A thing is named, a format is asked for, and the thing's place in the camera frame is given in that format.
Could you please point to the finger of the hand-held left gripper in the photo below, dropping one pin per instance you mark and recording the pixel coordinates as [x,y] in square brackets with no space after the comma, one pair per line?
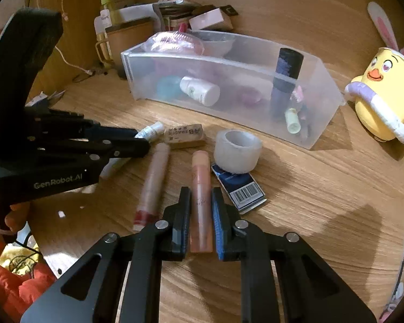
[131,148]
[104,129]

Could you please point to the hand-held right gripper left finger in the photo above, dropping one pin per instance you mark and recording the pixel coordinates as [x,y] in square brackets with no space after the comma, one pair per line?
[185,218]

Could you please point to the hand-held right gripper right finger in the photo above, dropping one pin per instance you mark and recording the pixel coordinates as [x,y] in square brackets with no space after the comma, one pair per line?
[218,228]

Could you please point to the long white tube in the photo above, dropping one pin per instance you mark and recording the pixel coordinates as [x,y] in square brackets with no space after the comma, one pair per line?
[153,129]

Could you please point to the peach lip gloss tube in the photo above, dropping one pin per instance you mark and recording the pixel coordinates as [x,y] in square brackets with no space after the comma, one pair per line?
[200,188]

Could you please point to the blue tape roll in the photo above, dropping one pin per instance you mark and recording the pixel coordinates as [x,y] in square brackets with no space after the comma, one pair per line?
[166,89]

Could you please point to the white pill bottle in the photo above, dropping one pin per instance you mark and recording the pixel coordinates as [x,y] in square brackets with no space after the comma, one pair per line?
[198,89]

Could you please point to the pink scissors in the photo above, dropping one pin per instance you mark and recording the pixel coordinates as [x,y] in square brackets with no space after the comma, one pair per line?
[249,97]

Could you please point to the small pale green tube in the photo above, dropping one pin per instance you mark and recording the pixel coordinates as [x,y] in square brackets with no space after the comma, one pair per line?
[293,121]

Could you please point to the clear plastic storage box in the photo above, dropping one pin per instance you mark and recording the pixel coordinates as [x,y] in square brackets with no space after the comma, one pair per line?
[242,74]

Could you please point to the person's left hand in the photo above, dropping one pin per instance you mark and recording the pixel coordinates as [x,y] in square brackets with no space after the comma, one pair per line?
[16,217]

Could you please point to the peach tube with red end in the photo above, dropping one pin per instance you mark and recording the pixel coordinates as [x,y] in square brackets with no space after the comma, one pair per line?
[153,181]

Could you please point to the small dark blue carton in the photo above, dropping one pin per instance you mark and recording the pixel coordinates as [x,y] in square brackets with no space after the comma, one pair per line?
[237,183]

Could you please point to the beige eraser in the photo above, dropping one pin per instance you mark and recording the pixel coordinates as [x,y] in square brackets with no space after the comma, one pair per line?
[185,134]

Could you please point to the clear tape roll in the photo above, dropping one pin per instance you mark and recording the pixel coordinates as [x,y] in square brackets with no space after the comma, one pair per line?
[235,161]

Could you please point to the brown mug with lid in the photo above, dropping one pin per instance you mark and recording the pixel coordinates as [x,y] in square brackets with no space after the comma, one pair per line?
[128,40]

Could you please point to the yellow-green spray bottle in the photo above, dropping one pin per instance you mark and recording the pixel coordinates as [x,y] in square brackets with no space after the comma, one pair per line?
[106,0]

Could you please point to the small white box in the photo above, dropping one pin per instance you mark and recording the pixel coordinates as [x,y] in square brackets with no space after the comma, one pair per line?
[207,18]

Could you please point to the yellow printed cloth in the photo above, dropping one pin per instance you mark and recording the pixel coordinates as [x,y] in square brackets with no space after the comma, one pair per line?
[16,259]

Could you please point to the orange garment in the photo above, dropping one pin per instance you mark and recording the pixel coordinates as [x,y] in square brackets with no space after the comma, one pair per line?
[13,286]

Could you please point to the yellow chick plush toy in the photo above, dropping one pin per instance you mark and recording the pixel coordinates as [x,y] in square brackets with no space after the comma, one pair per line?
[380,107]

